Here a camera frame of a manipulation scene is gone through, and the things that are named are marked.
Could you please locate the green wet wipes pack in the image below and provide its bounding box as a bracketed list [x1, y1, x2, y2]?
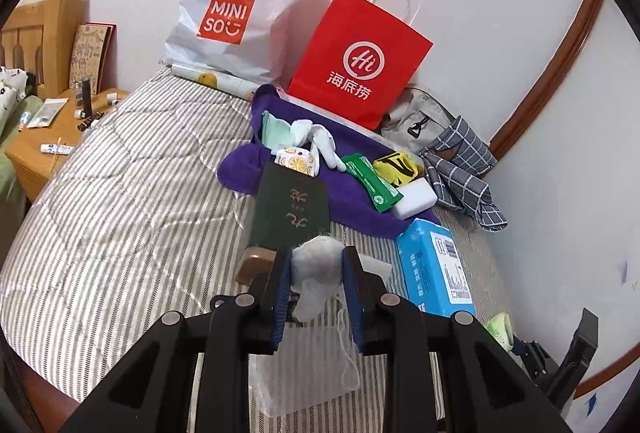
[342, 153, 404, 213]

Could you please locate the white Miniso plastic bag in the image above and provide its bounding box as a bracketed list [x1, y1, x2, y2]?
[163, 0, 299, 84]

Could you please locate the wooden nightstand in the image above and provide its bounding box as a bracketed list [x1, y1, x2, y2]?
[3, 86, 132, 204]

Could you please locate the white sock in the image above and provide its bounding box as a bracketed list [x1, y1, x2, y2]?
[291, 119, 346, 176]

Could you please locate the light green snack packet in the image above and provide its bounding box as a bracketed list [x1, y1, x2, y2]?
[485, 312, 514, 352]

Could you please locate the clear plastic bag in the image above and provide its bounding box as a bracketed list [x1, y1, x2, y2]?
[247, 254, 394, 419]

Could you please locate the white face mask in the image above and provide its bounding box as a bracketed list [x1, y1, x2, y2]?
[291, 236, 361, 392]

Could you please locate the white sponge block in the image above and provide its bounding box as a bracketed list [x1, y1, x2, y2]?
[390, 177, 437, 219]

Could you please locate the purple towel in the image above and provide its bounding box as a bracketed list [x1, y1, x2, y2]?
[217, 84, 412, 239]

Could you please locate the brown patterned book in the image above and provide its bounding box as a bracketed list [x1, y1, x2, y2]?
[68, 22, 116, 95]

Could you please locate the wooden headboard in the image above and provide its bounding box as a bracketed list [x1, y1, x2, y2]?
[1, 0, 84, 99]

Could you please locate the grey plaid cloth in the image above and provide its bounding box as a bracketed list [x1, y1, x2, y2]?
[418, 116, 508, 233]

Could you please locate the dark green tea tin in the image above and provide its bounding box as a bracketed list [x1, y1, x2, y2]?
[235, 160, 332, 287]

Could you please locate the rolled fruit print sheet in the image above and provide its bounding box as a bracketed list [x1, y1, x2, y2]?
[170, 63, 259, 101]

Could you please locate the mint green cloth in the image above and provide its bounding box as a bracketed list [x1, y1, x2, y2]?
[260, 110, 295, 154]

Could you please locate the yellow mesh pouch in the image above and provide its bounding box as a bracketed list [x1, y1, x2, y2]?
[372, 151, 424, 188]

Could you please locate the beige backpack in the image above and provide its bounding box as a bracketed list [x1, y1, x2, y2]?
[380, 86, 454, 152]

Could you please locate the red paper shopping bag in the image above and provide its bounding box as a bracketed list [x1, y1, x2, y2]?
[288, 0, 433, 130]

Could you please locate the blue tissue pack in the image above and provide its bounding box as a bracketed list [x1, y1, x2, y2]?
[396, 219, 476, 317]

